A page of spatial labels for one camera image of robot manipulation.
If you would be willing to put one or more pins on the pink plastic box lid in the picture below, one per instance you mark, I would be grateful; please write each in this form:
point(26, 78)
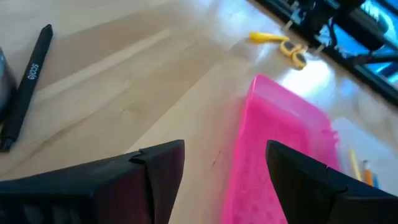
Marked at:
point(264, 124)

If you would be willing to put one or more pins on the clear plastic supply box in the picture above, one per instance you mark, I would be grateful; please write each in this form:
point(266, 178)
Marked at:
point(367, 140)

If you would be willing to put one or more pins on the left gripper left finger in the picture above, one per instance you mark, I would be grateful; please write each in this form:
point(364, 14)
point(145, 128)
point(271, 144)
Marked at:
point(77, 199)

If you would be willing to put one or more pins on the black pen white print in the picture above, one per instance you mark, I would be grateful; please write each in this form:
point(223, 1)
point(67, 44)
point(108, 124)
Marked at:
point(28, 84)

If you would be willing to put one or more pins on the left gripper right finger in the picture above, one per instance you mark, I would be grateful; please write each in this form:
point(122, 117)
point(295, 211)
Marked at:
point(326, 205)

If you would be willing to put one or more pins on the yellow highlighter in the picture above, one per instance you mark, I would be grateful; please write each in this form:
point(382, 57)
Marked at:
point(264, 36)
point(354, 163)

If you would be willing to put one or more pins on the orange pencil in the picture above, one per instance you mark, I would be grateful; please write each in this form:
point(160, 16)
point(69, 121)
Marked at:
point(367, 177)

